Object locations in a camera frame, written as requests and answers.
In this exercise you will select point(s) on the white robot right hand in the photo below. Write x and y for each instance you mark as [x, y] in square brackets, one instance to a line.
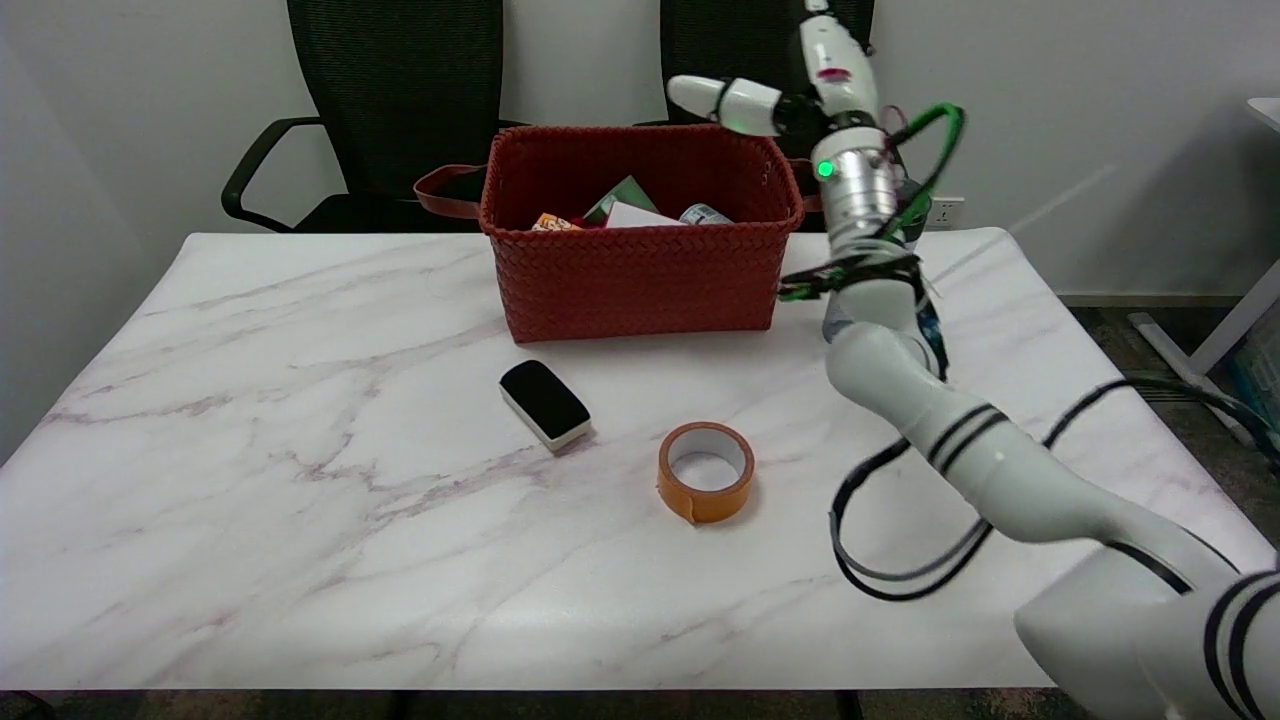
[835, 60]

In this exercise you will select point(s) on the white paper box pink print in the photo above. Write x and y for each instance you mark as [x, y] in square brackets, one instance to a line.
[635, 215]

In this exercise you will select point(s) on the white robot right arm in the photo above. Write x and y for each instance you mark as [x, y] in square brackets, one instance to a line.
[1000, 470]

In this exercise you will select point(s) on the green carton box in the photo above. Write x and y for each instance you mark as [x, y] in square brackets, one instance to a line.
[625, 192]

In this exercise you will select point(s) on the red woven basket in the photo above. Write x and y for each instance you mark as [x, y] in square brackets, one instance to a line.
[640, 285]

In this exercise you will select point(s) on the blue storage crate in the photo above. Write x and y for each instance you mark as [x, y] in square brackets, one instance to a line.
[1262, 365]

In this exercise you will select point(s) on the black mesh office chair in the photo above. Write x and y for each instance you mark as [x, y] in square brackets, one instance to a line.
[740, 40]
[400, 90]

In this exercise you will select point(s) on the silver tin can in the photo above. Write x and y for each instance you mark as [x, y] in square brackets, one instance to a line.
[705, 214]

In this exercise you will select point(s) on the grey translucent water bottle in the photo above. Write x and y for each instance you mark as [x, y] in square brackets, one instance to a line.
[832, 325]

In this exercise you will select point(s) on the orange snack packet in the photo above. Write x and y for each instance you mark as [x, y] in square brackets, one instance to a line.
[552, 223]

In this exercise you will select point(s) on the black whiteboard eraser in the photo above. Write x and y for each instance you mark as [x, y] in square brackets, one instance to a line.
[543, 398]

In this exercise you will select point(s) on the orange tape roll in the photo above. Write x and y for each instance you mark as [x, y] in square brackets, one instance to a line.
[702, 502]

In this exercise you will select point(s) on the white wall outlet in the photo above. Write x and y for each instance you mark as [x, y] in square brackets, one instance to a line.
[948, 213]

